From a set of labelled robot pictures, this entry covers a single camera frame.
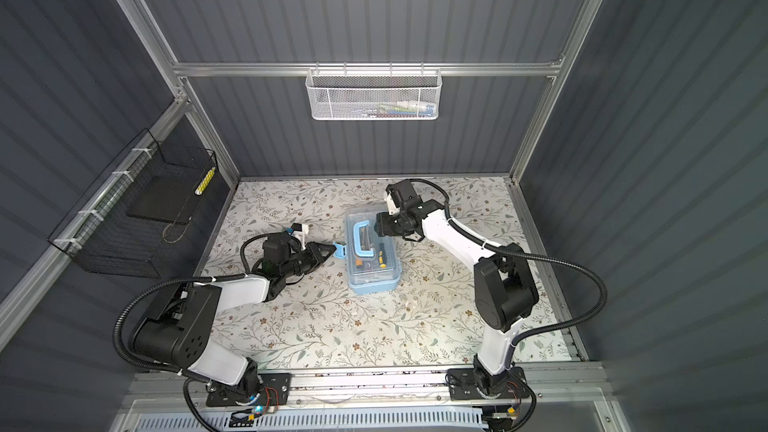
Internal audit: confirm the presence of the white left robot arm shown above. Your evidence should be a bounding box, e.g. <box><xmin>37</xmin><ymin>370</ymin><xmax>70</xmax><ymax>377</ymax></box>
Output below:
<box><xmin>112</xmin><ymin>223</ymin><xmax>337</xmax><ymax>397</ymax></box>

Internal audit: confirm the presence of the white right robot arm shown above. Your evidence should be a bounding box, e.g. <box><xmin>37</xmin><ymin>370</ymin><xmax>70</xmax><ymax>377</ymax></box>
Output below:
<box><xmin>374</xmin><ymin>179</ymin><xmax>539</xmax><ymax>397</ymax></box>

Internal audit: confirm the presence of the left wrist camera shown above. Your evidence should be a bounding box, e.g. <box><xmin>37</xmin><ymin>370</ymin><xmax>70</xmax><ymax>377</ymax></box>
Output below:
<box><xmin>286</xmin><ymin>223</ymin><xmax>311</xmax><ymax>249</ymax></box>

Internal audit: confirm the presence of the white wire mesh basket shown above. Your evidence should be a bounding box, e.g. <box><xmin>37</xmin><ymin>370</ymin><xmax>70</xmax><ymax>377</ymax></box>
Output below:
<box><xmin>305</xmin><ymin>70</ymin><xmax>443</xmax><ymax>121</ymax></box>

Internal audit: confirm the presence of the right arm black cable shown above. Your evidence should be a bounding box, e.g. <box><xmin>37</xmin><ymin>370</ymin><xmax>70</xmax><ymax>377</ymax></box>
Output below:
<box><xmin>410</xmin><ymin>177</ymin><xmax>608</xmax><ymax>432</ymax></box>

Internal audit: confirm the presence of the black wire basket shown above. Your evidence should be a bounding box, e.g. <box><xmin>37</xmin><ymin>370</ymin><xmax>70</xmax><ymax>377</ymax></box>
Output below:
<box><xmin>48</xmin><ymin>129</ymin><xmax>218</xmax><ymax>279</ymax></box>

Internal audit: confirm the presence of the yellow marker in basket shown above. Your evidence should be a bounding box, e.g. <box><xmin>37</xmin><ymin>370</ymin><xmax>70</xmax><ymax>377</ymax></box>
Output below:
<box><xmin>194</xmin><ymin>166</ymin><xmax>217</xmax><ymax>196</ymax></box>

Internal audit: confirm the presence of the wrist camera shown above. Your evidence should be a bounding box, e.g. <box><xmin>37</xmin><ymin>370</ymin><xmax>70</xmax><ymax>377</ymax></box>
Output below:
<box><xmin>385</xmin><ymin>192</ymin><xmax>400</xmax><ymax>216</ymax></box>
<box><xmin>286</xmin><ymin>223</ymin><xmax>311</xmax><ymax>249</ymax></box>

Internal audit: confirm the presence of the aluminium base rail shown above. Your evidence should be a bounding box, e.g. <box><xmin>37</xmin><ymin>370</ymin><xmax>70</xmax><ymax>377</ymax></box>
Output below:
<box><xmin>111</xmin><ymin>362</ymin><xmax>630</xmax><ymax>431</ymax></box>

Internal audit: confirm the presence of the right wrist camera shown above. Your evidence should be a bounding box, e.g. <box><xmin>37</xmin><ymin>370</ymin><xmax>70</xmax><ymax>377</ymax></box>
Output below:
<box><xmin>385</xmin><ymin>192</ymin><xmax>400</xmax><ymax>216</ymax></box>

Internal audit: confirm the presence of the blue plastic tool box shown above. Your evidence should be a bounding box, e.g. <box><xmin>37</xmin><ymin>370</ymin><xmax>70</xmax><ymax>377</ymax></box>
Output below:
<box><xmin>337</xmin><ymin>202</ymin><xmax>402</xmax><ymax>295</ymax></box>

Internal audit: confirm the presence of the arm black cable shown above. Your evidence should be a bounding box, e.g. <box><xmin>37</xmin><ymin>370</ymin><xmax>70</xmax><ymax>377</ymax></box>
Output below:
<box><xmin>410</xmin><ymin>177</ymin><xmax>608</xmax><ymax>432</ymax></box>
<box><xmin>111</xmin><ymin>231</ymin><xmax>301</xmax><ymax>432</ymax></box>

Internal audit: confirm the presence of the yellow black screwdriver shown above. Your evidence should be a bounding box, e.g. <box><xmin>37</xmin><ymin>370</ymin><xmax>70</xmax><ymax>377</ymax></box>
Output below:
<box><xmin>378</xmin><ymin>242</ymin><xmax>388</xmax><ymax>269</ymax></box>

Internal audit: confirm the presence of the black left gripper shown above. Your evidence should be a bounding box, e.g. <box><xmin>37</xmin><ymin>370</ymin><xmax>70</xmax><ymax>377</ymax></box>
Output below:
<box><xmin>281</xmin><ymin>242</ymin><xmax>336</xmax><ymax>280</ymax></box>

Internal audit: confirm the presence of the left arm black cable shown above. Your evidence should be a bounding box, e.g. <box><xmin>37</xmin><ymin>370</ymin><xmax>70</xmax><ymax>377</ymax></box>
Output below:
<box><xmin>111</xmin><ymin>231</ymin><xmax>301</xmax><ymax>432</ymax></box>

